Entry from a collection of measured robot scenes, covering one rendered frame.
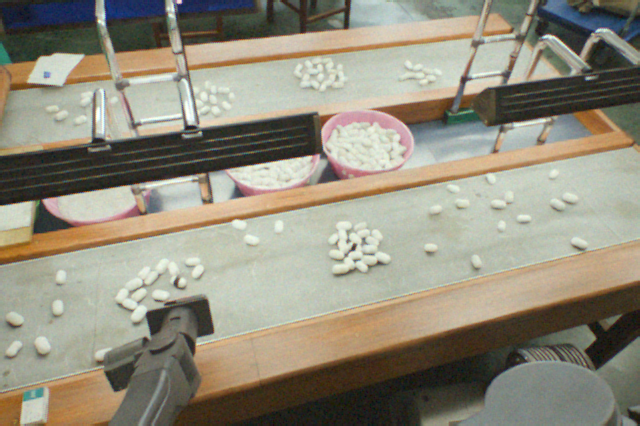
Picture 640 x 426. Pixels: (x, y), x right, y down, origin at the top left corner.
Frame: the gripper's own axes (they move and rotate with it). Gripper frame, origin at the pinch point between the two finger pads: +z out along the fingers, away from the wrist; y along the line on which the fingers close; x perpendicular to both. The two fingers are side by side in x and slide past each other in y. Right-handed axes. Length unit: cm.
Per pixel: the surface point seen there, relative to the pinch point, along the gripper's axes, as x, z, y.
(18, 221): -17, 32, 36
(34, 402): 10.9, -2.5, 27.5
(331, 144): -22, 46, -43
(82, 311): 2.0, 15.4, 22.2
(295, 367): 15.9, -3.6, -18.0
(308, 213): -7.0, 28.3, -30.4
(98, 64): -58, 83, 21
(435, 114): -26, 59, -82
